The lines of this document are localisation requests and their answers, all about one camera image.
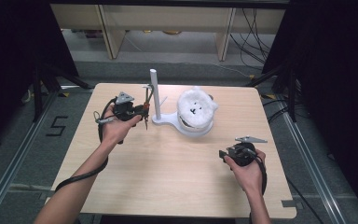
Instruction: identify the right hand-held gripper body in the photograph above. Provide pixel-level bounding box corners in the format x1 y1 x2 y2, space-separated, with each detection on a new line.
225 134 269 168

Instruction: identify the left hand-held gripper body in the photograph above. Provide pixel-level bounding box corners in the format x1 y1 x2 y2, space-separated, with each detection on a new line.
111 91 145 122

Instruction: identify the white stand with pole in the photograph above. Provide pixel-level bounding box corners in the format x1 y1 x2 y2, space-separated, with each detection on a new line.
142 68 214 139

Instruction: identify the white bowl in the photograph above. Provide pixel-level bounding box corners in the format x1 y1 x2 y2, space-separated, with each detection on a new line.
177 114 214 132

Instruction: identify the white fluffy plush toy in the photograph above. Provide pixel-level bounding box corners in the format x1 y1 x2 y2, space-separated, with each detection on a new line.
176 86 219 129

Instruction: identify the person's right hand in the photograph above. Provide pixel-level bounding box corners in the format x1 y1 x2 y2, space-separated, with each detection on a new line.
223 148 267 196

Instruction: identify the person's left hand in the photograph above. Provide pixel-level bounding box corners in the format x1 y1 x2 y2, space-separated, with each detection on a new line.
101 104 143 147

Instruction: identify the grey tape strip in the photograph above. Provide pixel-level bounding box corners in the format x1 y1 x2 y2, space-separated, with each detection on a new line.
281 199 305 210
39 189 57 201

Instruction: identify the black tape floor mark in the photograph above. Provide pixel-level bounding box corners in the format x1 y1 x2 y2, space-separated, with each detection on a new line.
45 115 69 137

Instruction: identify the black metal stand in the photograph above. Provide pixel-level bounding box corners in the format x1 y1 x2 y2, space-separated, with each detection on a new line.
32 63 93 123
245 61 300 123

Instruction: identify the light wooden desk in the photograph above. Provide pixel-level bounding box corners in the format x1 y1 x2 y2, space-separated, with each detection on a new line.
49 3 287 62

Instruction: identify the black curtain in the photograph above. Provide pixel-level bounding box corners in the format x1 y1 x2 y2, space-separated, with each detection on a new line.
261 0 358 218
0 0 79 155

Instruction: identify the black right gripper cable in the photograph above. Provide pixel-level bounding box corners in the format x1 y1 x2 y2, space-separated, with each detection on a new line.
247 148 269 196

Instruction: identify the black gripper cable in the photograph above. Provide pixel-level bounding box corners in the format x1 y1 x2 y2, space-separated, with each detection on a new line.
54 96 119 191
247 148 269 196

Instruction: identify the aluminium floor rail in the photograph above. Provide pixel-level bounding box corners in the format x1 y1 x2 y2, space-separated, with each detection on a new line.
276 98 347 224
0 90 61 224

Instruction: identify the thin black floor cable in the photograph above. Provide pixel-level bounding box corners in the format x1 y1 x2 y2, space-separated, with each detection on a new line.
286 176 317 224

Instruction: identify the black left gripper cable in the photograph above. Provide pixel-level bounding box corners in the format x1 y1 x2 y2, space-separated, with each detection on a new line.
54 96 119 191

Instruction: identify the bundle of black floor cables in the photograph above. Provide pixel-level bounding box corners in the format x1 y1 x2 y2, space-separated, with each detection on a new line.
228 7 278 71

